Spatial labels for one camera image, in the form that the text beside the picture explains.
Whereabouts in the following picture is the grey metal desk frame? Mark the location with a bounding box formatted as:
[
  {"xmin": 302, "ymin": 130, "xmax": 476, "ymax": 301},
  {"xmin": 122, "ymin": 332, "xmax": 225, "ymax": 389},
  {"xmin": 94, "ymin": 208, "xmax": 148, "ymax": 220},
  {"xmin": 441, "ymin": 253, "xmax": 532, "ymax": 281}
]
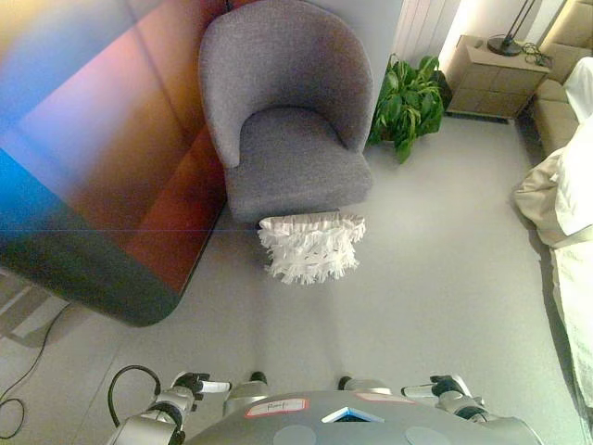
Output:
[{"xmin": 0, "ymin": 268, "xmax": 71, "ymax": 347}]

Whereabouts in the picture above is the robot silver leg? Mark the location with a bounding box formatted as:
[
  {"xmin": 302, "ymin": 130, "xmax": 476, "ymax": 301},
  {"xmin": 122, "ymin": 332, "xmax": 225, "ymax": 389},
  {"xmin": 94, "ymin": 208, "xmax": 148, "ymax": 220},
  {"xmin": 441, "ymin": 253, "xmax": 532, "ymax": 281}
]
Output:
[
  {"xmin": 223, "ymin": 370, "xmax": 270, "ymax": 416},
  {"xmin": 337, "ymin": 375, "xmax": 396, "ymax": 398}
]

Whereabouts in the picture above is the beige blanket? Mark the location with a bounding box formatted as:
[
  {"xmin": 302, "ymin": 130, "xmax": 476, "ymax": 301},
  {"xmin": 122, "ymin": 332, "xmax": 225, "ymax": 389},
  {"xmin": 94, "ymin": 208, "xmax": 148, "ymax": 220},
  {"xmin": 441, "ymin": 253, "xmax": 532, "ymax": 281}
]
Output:
[{"xmin": 511, "ymin": 147, "xmax": 593, "ymax": 249}]

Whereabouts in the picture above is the beige nightstand cabinet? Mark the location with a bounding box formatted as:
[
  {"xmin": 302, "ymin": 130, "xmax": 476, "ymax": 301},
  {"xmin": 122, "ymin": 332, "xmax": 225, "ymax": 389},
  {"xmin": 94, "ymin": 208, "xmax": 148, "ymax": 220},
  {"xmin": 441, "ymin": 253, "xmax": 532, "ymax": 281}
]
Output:
[{"xmin": 445, "ymin": 34, "xmax": 551, "ymax": 123}]

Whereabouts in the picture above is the green potted plant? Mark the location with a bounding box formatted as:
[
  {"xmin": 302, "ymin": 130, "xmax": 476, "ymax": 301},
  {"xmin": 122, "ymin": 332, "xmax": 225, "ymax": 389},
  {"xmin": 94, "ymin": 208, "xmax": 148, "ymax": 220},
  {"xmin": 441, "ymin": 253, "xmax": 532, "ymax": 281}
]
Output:
[{"xmin": 368, "ymin": 53, "xmax": 448, "ymax": 165}]

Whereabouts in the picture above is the white fringed pillow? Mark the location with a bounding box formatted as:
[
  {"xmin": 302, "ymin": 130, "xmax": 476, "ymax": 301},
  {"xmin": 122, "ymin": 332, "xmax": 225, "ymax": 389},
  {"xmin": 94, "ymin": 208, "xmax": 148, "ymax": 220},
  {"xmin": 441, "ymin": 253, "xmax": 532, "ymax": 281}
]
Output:
[{"xmin": 257, "ymin": 210, "xmax": 367, "ymax": 286}]

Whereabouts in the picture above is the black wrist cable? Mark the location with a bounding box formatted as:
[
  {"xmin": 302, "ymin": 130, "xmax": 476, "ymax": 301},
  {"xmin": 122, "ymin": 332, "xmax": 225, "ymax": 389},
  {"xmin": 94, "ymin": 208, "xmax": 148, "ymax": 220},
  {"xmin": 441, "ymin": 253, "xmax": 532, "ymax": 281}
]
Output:
[{"xmin": 107, "ymin": 364, "xmax": 164, "ymax": 428}]

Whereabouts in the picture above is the black cable on nightstand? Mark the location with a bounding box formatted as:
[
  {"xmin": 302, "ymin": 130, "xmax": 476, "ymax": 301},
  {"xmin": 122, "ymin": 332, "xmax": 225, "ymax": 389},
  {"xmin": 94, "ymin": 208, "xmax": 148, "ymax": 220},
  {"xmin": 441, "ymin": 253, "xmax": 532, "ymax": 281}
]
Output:
[{"xmin": 521, "ymin": 41, "xmax": 555, "ymax": 69}]

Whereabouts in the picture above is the beige tufted headboard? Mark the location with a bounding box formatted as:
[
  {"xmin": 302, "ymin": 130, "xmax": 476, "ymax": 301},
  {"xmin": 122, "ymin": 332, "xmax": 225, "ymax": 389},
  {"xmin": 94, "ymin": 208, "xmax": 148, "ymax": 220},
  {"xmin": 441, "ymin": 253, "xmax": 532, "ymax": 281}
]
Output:
[{"xmin": 532, "ymin": 0, "xmax": 593, "ymax": 157}]

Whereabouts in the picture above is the black floor cable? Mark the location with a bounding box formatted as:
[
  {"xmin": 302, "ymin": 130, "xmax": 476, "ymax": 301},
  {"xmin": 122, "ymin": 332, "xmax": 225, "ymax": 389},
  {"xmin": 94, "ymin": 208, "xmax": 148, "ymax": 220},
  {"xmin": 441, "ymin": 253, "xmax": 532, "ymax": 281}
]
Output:
[{"xmin": 0, "ymin": 300, "xmax": 67, "ymax": 439}]

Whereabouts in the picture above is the robot left silver leg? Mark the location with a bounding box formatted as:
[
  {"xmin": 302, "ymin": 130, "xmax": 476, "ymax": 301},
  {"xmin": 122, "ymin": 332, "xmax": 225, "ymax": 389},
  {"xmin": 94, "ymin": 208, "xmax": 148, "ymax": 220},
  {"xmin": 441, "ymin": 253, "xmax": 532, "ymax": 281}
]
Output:
[{"xmin": 223, "ymin": 370, "xmax": 270, "ymax": 416}]

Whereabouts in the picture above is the robot right black hand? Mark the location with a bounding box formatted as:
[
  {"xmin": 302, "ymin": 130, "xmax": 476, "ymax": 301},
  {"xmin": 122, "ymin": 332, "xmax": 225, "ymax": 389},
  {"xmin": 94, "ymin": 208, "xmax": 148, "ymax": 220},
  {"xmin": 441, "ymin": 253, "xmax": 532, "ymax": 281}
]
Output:
[{"xmin": 400, "ymin": 374, "xmax": 474, "ymax": 404}]

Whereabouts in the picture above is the dark wooden desk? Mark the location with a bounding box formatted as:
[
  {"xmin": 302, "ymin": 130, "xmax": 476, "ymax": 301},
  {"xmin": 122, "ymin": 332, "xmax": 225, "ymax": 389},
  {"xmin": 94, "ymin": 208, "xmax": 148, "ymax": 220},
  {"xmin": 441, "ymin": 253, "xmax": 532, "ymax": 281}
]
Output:
[{"xmin": 0, "ymin": 0, "xmax": 229, "ymax": 328}]

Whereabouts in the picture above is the robot left black hand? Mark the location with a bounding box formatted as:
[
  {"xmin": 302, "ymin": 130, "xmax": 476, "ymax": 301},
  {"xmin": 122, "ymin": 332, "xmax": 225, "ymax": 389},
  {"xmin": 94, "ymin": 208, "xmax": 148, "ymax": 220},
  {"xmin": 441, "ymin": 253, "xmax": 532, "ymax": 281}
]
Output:
[{"xmin": 170, "ymin": 370, "xmax": 233, "ymax": 404}]

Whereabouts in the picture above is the robot grey torso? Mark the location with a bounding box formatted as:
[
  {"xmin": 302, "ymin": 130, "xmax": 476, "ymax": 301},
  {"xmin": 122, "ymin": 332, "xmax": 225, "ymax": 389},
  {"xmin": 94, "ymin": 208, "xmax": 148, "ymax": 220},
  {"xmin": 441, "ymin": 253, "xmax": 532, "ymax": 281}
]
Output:
[{"xmin": 184, "ymin": 388, "xmax": 543, "ymax": 445}]

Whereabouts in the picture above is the robot right silver leg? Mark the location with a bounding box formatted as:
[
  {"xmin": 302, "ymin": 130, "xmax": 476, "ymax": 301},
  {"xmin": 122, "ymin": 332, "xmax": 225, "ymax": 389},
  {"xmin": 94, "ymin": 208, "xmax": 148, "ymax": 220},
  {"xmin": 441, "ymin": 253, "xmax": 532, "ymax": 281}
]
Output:
[{"xmin": 337, "ymin": 375, "xmax": 396, "ymax": 398}]

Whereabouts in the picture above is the white bed duvet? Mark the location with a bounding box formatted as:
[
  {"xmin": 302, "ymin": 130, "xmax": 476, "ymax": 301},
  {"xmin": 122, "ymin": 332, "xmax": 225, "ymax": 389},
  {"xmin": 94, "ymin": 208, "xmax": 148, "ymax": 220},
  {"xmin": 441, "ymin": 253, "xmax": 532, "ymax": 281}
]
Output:
[{"xmin": 550, "ymin": 57, "xmax": 593, "ymax": 409}]

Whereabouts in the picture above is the black floor lamp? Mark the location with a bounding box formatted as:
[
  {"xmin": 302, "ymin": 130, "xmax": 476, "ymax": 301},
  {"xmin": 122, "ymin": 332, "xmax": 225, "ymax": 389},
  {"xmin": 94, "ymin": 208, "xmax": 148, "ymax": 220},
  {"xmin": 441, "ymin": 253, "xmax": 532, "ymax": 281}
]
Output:
[{"xmin": 486, "ymin": 0, "xmax": 539, "ymax": 58}]

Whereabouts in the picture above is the grey fabric armchair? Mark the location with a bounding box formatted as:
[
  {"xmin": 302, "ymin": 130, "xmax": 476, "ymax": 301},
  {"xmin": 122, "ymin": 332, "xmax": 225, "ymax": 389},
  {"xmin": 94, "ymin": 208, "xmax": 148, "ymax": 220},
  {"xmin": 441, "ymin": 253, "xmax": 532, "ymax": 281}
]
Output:
[{"xmin": 198, "ymin": 0, "xmax": 377, "ymax": 224}]

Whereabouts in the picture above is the white curtain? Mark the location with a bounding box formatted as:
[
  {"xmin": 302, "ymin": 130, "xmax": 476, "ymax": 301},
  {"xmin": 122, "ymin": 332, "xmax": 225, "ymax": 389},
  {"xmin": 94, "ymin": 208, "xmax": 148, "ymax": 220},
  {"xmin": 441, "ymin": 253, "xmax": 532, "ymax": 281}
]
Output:
[{"xmin": 393, "ymin": 0, "xmax": 461, "ymax": 62}]

